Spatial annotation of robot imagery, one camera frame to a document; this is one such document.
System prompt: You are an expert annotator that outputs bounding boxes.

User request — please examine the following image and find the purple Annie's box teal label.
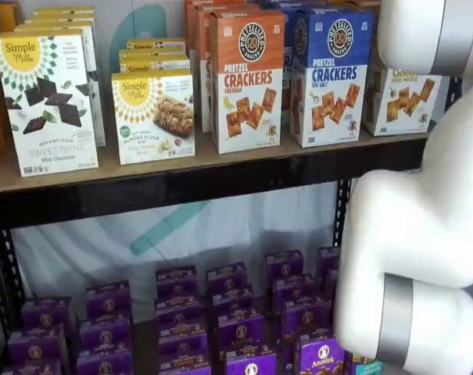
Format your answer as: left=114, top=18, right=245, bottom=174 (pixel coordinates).
left=343, top=350, right=382, bottom=375

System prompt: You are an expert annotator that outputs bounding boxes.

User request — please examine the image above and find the black metal shelf rack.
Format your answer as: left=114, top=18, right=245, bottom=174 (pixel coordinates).
left=9, top=0, right=341, bottom=298

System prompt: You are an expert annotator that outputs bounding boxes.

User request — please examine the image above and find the blue pretzel crackers box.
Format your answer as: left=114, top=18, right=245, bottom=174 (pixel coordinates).
left=278, top=3, right=299, bottom=128
left=288, top=6, right=375, bottom=149
left=259, top=0, right=299, bottom=12

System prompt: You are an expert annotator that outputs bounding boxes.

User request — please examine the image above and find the wooden metal shelf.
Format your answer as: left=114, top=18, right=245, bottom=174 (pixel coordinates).
left=0, top=150, right=427, bottom=232

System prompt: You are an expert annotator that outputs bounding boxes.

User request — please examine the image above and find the black perforated metal upright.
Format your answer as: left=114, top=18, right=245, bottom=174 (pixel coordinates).
left=334, top=177, right=353, bottom=251
left=0, top=229, right=27, bottom=339

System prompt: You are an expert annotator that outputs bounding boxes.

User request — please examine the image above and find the wooden shelf board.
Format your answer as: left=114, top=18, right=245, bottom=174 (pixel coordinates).
left=0, top=130, right=432, bottom=195

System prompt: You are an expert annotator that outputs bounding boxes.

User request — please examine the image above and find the orange pretzel crackers box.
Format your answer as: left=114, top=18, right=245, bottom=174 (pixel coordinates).
left=194, top=2, right=260, bottom=134
left=183, top=0, right=241, bottom=118
left=208, top=9, right=288, bottom=155

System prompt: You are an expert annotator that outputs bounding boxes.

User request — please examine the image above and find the purple Annie's snack box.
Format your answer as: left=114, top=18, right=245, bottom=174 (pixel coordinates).
left=317, top=245, right=342, bottom=279
left=22, top=297, right=73, bottom=331
left=156, top=295, right=202, bottom=335
left=206, top=261, right=249, bottom=296
left=224, top=350, right=278, bottom=375
left=0, top=358, right=63, bottom=375
left=272, top=274, right=318, bottom=310
left=155, top=266, right=199, bottom=300
left=210, top=287, right=257, bottom=318
left=157, top=330, right=210, bottom=368
left=282, top=299, right=333, bottom=341
left=263, top=251, right=305, bottom=283
left=7, top=324, right=67, bottom=364
left=216, top=313, right=266, bottom=354
left=168, top=363, right=213, bottom=375
left=75, top=350, right=134, bottom=375
left=78, top=316, right=134, bottom=355
left=83, top=280, right=132, bottom=321
left=324, top=271, right=339, bottom=305
left=297, top=337, right=347, bottom=375

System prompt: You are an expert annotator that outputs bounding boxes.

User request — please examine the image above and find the Simple Mills almond bar box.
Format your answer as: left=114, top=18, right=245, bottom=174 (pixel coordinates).
left=125, top=37, right=188, bottom=52
left=110, top=70, right=196, bottom=166
left=118, top=57, right=192, bottom=76
left=118, top=48, right=191, bottom=62

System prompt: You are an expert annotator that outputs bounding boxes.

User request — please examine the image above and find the yellow pretzel crackers box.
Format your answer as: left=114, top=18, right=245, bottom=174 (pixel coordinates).
left=362, top=58, right=451, bottom=138

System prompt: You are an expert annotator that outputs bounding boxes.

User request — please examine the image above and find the Simple Mills Sweet Thins box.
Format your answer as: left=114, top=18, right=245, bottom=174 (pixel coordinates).
left=31, top=5, right=97, bottom=17
left=23, top=13, right=97, bottom=27
left=0, top=28, right=100, bottom=178
left=13, top=22, right=107, bottom=148

